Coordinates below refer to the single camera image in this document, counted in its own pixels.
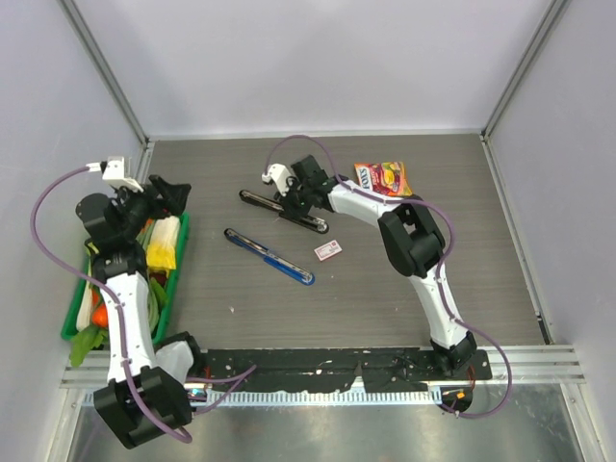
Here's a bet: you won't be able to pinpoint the toy bok choy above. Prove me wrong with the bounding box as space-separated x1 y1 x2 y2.
69 282 109 368

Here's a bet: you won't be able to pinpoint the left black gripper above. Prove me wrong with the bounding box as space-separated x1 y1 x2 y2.
113 176 190 242

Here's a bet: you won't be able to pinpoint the Fox's candy bag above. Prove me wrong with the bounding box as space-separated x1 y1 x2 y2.
354 161 413 197

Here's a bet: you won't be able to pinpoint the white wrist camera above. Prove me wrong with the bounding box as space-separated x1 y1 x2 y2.
101 156 143 193
261 164 294 196

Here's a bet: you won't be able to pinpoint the toy green beans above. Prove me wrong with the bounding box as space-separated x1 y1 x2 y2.
147 277 168 334

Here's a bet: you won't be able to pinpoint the purple cable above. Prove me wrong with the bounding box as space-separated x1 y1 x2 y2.
29 164 193 444
265 134 514 418

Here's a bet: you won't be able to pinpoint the slotted cable duct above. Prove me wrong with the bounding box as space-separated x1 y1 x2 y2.
218 388 442 407

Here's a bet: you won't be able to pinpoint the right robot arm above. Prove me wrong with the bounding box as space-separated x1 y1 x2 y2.
262 155 476 380

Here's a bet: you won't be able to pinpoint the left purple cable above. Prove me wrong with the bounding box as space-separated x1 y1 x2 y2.
29 164 193 444

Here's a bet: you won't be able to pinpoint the green plastic tray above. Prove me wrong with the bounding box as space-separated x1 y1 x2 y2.
60 213 190 345

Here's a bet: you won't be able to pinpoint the toy napa cabbage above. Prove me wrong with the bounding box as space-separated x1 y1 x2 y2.
145 216 181 271

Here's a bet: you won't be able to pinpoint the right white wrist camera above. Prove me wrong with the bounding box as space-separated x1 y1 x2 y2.
261 164 294 196

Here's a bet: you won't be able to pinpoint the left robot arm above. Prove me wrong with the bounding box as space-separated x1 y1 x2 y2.
75 175 205 449

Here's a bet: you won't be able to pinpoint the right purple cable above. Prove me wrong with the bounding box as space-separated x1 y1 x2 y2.
265 134 514 418

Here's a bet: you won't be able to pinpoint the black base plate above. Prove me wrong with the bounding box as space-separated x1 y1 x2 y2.
193 347 493 394

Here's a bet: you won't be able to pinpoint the small staple box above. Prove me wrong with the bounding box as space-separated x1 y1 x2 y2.
314 240 342 262

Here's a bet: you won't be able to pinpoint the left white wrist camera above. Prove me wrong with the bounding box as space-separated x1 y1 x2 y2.
101 156 143 193

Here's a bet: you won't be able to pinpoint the toy carrot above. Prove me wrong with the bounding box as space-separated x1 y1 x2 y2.
91 304 109 329

